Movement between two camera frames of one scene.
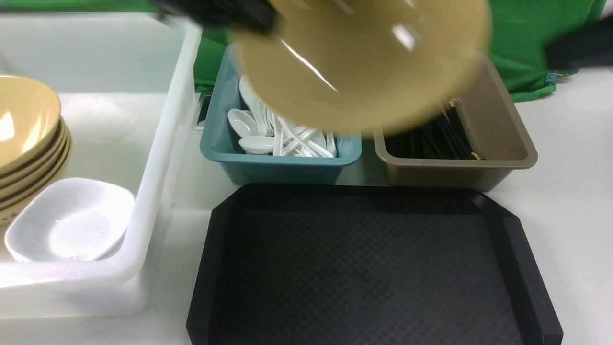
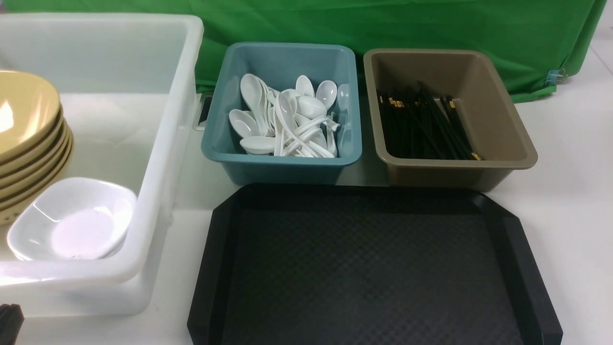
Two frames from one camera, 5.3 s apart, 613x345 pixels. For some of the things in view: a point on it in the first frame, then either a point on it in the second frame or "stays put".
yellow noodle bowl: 368,66 to 29,109
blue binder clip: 553,75 stays put
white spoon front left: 242,124 stays put
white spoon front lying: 257,144 stays put
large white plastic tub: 127,85 stays put
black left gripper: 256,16 to 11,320
